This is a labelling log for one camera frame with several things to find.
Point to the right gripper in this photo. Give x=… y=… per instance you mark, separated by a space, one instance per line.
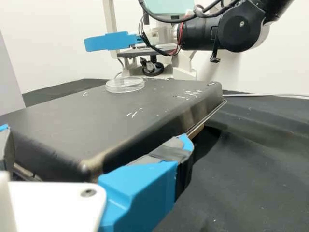
x=164 y=33

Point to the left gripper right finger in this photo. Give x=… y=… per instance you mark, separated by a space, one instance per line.
x=144 y=188

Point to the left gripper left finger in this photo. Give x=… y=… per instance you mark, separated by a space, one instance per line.
x=5 y=147

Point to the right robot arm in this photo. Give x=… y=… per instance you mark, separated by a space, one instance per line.
x=236 y=26

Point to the petri dish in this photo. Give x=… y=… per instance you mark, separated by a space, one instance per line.
x=125 y=84

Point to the black tray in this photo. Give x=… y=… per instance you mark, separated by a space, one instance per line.
x=101 y=120

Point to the right wrist camera phone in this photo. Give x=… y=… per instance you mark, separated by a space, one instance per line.
x=169 y=8

